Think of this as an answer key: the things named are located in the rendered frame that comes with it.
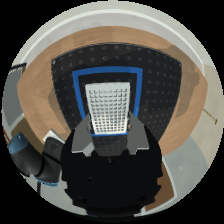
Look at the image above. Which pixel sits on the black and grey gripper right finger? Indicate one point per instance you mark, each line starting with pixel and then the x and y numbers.
pixel 140 141

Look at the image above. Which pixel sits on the blue tape outline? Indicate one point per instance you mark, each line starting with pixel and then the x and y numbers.
pixel 103 70

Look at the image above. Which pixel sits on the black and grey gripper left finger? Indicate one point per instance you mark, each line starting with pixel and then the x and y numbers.
pixel 78 144

